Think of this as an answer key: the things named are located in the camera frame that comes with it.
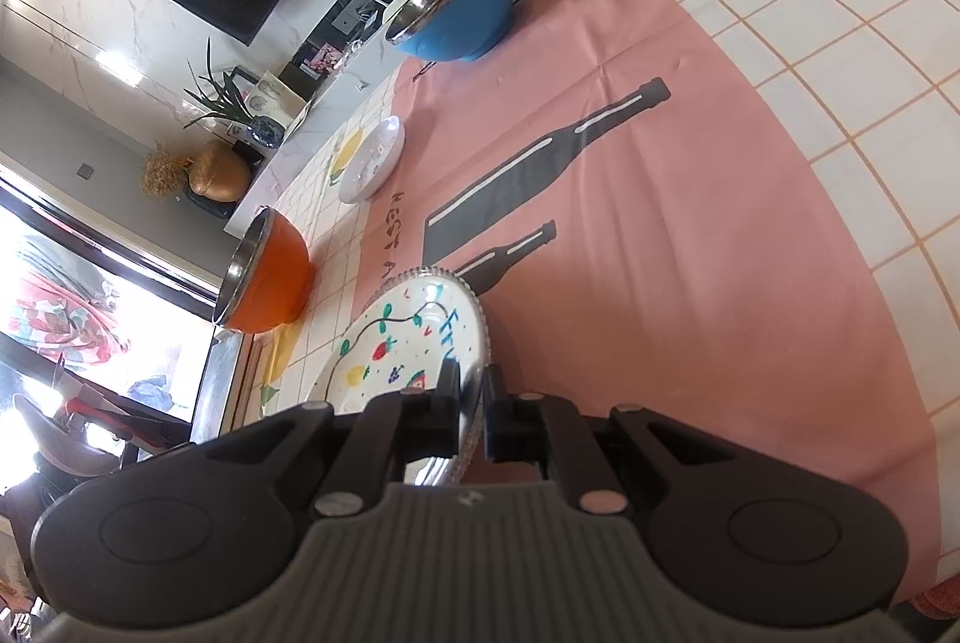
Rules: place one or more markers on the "orange steel-lined bowl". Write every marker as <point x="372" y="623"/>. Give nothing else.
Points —
<point x="269" y="278"/>

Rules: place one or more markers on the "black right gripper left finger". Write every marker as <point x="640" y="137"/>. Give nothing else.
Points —
<point x="374" y="446"/>

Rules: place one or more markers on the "golden round vase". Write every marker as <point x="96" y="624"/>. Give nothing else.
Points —
<point x="219" y="174"/>

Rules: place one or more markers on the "green potted plant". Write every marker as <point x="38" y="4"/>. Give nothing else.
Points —
<point x="219" y="98"/>

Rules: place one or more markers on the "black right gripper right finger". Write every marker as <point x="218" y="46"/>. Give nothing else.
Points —
<point x="549" y="433"/>

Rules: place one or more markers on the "pink and checked tablecloth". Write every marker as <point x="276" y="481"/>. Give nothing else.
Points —
<point x="741" y="213"/>

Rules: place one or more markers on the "blue steel-lined bowl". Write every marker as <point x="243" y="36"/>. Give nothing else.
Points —
<point x="449" y="30"/>

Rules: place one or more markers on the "white painted fruit plate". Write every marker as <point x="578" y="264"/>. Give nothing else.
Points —
<point x="412" y="324"/>

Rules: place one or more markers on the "small white dish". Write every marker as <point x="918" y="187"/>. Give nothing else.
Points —
<point x="373" y="162"/>

